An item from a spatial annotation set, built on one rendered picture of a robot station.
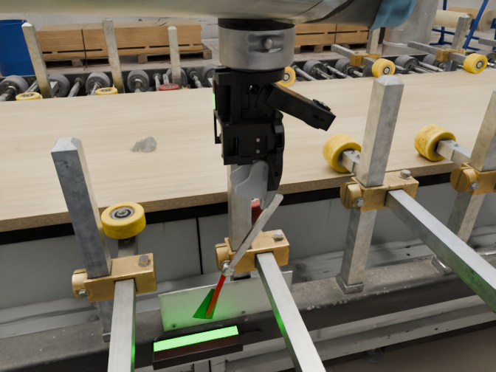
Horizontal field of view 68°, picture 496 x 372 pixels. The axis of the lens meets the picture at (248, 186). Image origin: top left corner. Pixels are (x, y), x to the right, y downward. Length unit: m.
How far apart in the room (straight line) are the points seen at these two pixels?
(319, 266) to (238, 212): 0.46
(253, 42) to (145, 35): 5.96
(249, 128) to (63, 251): 0.61
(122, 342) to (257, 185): 0.30
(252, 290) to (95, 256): 0.30
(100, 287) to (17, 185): 0.36
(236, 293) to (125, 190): 0.32
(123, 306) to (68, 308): 0.38
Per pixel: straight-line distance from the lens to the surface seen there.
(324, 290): 0.86
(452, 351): 1.80
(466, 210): 0.90
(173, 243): 0.93
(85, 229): 0.63
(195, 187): 0.81
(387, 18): 0.26
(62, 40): 6.42
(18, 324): 1.03
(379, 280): 0.92
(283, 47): 0.44
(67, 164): 0.58
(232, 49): 0.44
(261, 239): 0.71
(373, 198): 0.72
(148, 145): 1.00
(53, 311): 1.02
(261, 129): 0.46
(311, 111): 0.49
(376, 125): 0.66
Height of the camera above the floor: 1.31
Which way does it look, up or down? 31 degrees down
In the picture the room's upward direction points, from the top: straight up
